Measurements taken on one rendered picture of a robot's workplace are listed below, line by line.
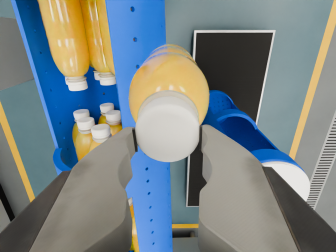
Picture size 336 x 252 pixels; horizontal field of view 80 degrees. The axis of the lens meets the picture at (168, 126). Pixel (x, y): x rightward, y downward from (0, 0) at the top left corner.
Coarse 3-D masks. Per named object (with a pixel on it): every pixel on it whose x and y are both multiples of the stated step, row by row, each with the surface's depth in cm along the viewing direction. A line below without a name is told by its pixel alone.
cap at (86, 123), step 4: (80, 120) 47; (84, 120) 47; (88, 120) 47; (92, 120) 47; (80, 124) 46; (84, 124) 46; (88, 124) 47; (92, 124) 48; (80, 128) 47; (84, 128) 47; (88, 128) 47
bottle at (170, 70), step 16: (160, 48) 23; (176, 48) 22; (144, 64) 16; (160, 64) 15; (176, 64) 15; (192, 64) 16; (144, 80) 14; (160, 80) 14; (176, 80) 14; (192, 80) 14; (128, 96) 17; (144, 96) 14; (160, 96) 13; (176, 96) 13; (192, 96) 14; (208, 96) 16
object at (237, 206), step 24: (216, 144) 10; (216, 168) 8; (240, 168) 8; (216, 192) 7; (240, 192) 7; (264, 192) 7; (216, 216) 6; (240, 216) 6; (264, 216) 6; (216, 240) 6; (240, 240) 6; (264, 240) 6; (288, 240) 6
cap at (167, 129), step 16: (144, 112) 11; (160, 112) 11; (176, 112) 11; (192, 112) 12; (144, 128) 12; (160, 128) 12; (176, 128) 12; (192, 128) 11; (144, 144) 12; (160, 144) 12; (176, 144) 12; (192, 144) 12; (160, 160) 13; (176, 160) 13
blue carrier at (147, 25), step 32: (32, 0) 42; (128, 0) 30; (160, 0) 36; (32, 32) 42; (128, 32) 31; (160, 32) 37; (32, 64) 42; (128, 64) 33; (64, 96) 52; (96, 96) 59; (64, 128) 53; (64, 160) 51; (128, 192) 42; (160, 192) 49; (160, 224) 53
